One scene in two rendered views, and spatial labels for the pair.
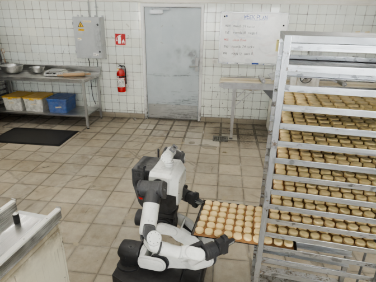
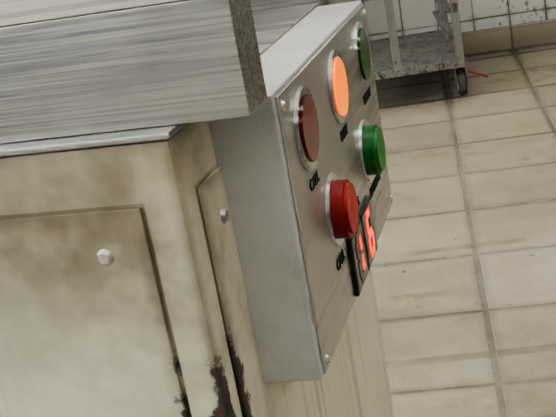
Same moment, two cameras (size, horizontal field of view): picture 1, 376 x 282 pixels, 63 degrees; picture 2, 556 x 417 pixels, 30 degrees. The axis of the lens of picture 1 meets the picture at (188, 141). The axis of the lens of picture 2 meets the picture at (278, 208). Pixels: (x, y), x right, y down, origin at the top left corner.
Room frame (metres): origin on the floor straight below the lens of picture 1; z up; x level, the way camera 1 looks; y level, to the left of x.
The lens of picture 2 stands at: (1.44, 0.30, 0.93)
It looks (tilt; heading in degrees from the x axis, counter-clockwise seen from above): 19 degrees down; 94
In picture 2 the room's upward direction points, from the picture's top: 10 degrees counter-clockwise
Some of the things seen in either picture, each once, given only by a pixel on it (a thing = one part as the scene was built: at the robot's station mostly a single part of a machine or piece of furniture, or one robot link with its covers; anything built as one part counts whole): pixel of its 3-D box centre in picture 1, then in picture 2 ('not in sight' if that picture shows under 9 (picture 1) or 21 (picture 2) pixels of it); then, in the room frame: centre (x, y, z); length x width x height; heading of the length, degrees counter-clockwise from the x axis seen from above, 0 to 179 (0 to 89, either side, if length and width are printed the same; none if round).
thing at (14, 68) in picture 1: (12, 69); not in sight; (5.59, 3.19, 0.95); 0.39 x 0.39 x 0.14
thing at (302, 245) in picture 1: (302, 245); not in sight; (1.70, -0.81, 0.42); 0.64 x 0.03 x 0.03; 77
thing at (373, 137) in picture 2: not in sight; (368, 150); (1.46, 0.89, 0.76); 0.03 x 0.02 x 0.03; 76
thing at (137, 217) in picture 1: (156, 216); not in sight; (1.74, 0.21, 0.62); 0.28 x 0.13 x 0.18; 77
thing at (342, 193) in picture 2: not in sight; (337, 208); (1.43, 0.80, 0.76); 0.03 x 0.02 x 0.03; 76
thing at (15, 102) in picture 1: (19, 100); not in sight; (5.61, 3.19, 0.36); 0.47 x 0.39 x 0.26; 172
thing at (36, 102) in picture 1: (39, 101); not in sight; (5.56, 2.79, 0.36); 0.47 x 0.38 x 0.26; 174
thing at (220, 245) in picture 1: (216, 247); not in sight; (1.37, -0.17, 0.68); 0.12 x 0.10 x 0.13; 122
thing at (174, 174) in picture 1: (159, 183); not in sight; (1.73, 0.18, 0.88); 0.34 x 0.30 x 0.36; 167
